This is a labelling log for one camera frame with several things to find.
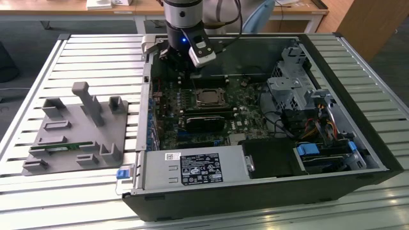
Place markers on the white box with dark print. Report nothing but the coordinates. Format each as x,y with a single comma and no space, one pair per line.
121,2

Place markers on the green motherboard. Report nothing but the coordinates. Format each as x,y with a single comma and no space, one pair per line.
249,115

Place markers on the black plastic fan shroud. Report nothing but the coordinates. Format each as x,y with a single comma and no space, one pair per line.
272,158

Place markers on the blue disk carrier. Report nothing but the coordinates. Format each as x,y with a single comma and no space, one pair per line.
306,149

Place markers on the small silver heatsink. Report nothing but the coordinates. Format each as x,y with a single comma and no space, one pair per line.
237,137

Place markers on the black CPU socket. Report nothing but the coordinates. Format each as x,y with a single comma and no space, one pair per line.
196,104

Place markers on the grey parts rack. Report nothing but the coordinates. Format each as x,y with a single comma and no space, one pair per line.
80,134

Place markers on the small blue plastic clip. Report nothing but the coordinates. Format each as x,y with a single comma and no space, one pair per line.
352,146

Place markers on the green RAM stick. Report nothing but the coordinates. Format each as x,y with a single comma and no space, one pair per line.
74,145

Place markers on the black RAM slot bank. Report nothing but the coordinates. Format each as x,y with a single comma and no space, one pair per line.
208,81

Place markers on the silver power supply unit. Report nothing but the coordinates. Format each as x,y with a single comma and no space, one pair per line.
156,170

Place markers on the blue case latch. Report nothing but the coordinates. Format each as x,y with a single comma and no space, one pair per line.
122,174

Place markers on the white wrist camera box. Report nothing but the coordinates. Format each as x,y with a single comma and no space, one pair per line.
201,52

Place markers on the black graphics card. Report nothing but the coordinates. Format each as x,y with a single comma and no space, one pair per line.
204,124

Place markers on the wooden desk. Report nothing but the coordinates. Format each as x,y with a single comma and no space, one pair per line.
64,12

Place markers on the silver metal disk bay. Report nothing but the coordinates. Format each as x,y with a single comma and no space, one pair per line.
288,91

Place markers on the wooden cabinet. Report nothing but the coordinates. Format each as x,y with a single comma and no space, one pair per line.
366,26

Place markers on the white barcode sticker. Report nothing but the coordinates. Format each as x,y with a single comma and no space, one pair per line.
172,156

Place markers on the black open PC case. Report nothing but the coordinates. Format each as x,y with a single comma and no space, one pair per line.
256,203

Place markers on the black power supply label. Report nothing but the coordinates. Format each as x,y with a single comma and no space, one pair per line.
201,169

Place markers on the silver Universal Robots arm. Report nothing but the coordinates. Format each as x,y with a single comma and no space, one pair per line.
182,13

